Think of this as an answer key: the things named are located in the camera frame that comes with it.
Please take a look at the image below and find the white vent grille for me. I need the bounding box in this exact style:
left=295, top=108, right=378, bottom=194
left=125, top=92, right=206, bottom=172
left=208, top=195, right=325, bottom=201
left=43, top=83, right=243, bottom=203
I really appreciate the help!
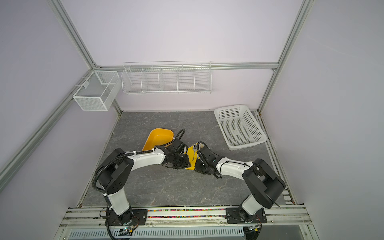
left=67, top=226, right=245, bottom=240

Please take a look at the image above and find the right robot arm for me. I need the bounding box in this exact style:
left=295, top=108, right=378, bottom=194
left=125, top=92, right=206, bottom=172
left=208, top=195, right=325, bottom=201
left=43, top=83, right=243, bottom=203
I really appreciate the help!
left=195, top=142, right=286, bottom=225

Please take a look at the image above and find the yellow paper napkin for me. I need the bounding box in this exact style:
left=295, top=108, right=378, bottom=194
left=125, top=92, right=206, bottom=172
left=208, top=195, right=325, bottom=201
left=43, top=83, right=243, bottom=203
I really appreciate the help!
left=187, top=144, right=198, bottom=171

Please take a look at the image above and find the white wire shelf rack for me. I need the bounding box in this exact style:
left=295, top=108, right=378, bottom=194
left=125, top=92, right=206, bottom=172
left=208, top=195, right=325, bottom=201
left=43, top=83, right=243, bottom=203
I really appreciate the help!
left=122, top=61, right=213, bottom=94

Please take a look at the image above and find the yellow plastic tray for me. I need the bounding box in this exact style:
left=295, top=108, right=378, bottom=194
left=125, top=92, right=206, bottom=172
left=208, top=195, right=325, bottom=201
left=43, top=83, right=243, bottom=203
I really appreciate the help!
left=143, top=128, right=174, bottom=151

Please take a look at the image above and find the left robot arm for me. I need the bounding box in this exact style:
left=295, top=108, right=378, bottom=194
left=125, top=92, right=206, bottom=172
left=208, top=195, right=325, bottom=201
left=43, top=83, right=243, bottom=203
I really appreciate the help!
left=91, top=129, right=191, bottom=225

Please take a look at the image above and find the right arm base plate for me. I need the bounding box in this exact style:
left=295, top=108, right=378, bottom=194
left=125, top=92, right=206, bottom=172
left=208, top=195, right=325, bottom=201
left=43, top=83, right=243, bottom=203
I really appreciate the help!
left=225, top=207, right=267, bottom=224

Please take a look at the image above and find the white mesh box basket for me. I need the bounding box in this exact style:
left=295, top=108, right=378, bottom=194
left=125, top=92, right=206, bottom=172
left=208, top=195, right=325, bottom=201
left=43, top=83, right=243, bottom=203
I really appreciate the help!
left=73, top=71, right=122, bottom=112

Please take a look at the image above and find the white perforated plastic basket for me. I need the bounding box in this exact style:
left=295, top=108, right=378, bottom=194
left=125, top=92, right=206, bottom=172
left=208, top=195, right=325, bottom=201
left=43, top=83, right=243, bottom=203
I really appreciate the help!
left=214, top=105, right=267, bottom=151

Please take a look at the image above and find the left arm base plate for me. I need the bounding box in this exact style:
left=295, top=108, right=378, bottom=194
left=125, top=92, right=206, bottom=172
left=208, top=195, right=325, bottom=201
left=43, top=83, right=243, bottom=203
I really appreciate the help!
left=106, top=209, right=148, bottom=226

